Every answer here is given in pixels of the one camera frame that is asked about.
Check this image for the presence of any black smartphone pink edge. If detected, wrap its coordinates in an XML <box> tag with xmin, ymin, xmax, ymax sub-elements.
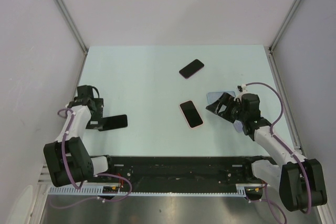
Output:
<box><xmin>179</xmin><ymin>59</ymin><xmax>205</xmax><ymax>79</ymax></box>

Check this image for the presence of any clear blue phone case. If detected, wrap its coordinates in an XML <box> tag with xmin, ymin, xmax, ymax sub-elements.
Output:
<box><xmin>206</xmin><ymin>91</ymin><xmax>236</xmax><ymax>105</ymax></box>

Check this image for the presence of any white slotted cable duct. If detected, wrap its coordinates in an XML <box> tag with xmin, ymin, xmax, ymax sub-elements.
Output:
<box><xmin>48</xmin><ymin>183</ymin><xmax>268</xmax><ymax>196</ymax></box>

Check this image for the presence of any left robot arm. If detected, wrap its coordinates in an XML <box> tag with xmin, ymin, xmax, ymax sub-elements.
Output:
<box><xmin>43</xmin><ymin>85</ymin><xmax>116</xmax><ymax>190</ymax></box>

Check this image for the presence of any aluminium frame post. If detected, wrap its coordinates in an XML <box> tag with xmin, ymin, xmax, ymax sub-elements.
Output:
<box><xmin>268</xmin><ymin>0</ymin><xmax>303</xmax><ymax>54</ymax></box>
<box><xmin>54</xmin><ymin>0</ymin><xmax>88</xmax><ymax>56</ymax></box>

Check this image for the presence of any pink silicone phone case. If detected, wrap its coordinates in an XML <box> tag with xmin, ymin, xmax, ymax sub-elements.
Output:
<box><xmin>178</xmin><ymin>100</ymin><xmax>204</xmax><ymax>130</ymax></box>

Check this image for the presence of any lilac phone case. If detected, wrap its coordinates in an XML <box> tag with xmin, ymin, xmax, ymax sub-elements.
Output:
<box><xmin>233</xmin><ymin>121</ymin><xmax>243</xmax><ymax>133</ymax></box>

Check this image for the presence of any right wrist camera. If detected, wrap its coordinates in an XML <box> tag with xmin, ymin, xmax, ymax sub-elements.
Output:
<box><xmin>235</xmin><ymin>84</ymin><xmax>248</xmax><ymax>99</ymax></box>

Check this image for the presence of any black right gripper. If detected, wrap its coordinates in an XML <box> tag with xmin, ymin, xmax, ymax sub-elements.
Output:
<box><xmin>206</xmin><ymin>92</ymin><xmax>247</xmax><ymax>123</ymax></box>

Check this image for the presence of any right aluminium frame post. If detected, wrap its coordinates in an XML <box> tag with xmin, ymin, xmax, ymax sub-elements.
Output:
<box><xmin>268</xmin><ymin>0</ymin><xmax>303</xmax><ymax>54</ymax></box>

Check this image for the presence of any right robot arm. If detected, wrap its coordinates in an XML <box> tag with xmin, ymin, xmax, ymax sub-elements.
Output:
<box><xmin>206</xmin><ymin>92</ymin><xmax>328</xmax><ymax>211</ymax></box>

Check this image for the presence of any left aluminium frame post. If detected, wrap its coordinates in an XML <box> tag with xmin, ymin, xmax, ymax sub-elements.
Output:
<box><xmin>54</xmin><ymin>0</ymin><xmax>88</xmax><ymax>56</ymax></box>

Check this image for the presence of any aluminium front rail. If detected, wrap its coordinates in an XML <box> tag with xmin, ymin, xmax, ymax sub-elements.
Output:
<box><xmin>38</xmin><ymin>164</ymin><xmax>52</xmax><ymax>185</ymax></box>

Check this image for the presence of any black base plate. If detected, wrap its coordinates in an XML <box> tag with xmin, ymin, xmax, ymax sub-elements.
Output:
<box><xmin>106</xmin><ymin>155</ymin><xmax>276</xmax><ymax>184</ymax></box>

